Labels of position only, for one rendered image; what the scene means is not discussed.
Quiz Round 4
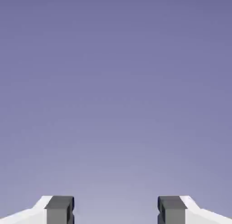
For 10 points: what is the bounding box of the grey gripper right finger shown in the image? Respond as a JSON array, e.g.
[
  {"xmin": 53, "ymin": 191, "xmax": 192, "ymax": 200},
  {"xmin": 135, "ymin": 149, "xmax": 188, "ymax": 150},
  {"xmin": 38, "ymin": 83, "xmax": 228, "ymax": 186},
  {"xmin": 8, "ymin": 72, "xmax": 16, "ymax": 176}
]
[{"xmin": 157, "ymin": 195, "xmax": 232, "ymax": 224}]

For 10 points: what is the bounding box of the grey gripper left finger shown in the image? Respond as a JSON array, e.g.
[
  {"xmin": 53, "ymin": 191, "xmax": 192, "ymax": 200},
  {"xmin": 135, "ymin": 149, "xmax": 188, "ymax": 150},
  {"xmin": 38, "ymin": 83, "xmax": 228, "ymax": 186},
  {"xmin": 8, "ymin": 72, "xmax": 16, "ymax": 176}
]
[{"xmin": 0, "ymin": 195, "xmax": 75, "ymax": 224}]

